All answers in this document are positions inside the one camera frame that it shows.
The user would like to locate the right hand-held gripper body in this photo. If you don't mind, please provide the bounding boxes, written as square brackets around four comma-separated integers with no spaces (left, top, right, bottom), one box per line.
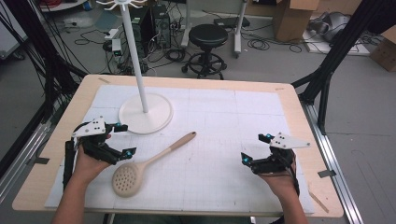
[249,132,312,175]

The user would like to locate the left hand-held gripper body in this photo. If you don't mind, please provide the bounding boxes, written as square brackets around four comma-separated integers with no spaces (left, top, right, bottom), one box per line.
[64,116,124,166]

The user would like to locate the beige slotted spoon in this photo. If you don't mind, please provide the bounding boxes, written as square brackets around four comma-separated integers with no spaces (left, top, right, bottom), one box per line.
[111,131,198,199]

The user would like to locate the person's left hand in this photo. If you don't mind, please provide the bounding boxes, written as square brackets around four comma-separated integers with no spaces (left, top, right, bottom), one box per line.
[72,133,113,185]

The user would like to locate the person's right hand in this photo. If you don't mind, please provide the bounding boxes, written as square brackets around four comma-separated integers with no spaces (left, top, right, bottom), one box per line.
[257,148,301,201]

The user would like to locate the white hook stand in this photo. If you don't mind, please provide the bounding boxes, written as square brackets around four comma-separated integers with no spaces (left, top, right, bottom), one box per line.
[95,0,174,135]

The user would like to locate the white gridded mat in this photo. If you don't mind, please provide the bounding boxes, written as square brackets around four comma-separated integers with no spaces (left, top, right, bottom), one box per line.
[44,84,316,215]

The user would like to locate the thin wooden stick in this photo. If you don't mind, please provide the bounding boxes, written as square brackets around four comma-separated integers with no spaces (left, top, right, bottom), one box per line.
[307,190,330,214]

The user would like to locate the person's dark trousers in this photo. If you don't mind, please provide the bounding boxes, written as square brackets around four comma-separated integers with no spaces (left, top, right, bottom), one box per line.
[102,213,257,224]

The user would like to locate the white power strip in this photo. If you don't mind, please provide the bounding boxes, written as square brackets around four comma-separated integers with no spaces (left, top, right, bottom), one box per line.
[104,28,120,41]

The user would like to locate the black computer tower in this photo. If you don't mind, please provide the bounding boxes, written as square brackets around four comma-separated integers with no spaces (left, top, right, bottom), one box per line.
[128,7,153,60]
[150,4,173,49]

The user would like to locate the white floor board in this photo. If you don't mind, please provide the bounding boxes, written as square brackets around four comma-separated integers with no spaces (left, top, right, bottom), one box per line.
[302,29,372,57]

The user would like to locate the black round stool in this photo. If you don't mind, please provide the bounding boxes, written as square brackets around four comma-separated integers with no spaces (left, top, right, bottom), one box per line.
[180,23,230,80]

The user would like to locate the tall cardboard box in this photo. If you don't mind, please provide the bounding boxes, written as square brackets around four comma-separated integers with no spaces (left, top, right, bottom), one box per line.
[272,0,320,43]

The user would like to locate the flat black box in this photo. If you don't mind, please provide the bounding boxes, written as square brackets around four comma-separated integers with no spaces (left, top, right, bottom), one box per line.
[213,16,251,29]

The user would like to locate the grey bag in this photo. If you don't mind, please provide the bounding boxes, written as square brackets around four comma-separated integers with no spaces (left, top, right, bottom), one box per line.
[307,11,352,43]

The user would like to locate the small cardboard box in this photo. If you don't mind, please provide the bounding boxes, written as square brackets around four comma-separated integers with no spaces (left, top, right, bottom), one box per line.
[369,25,396,74]

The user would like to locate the aluminium rail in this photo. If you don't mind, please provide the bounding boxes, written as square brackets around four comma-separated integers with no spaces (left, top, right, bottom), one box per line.
[299,100,364,224]
[0,119,54,204]

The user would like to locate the coiled black cable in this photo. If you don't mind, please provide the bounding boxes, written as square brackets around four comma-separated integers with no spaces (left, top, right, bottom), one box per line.
[247,36,271,52]

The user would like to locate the black metal frame strut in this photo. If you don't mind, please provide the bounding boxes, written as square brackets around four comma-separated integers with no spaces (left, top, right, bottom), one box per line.
[2,0,89,120]
[291,0,396,135]

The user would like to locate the white board stand frame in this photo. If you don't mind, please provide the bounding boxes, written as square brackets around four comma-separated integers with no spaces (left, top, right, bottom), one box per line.
[181,0,248,60]

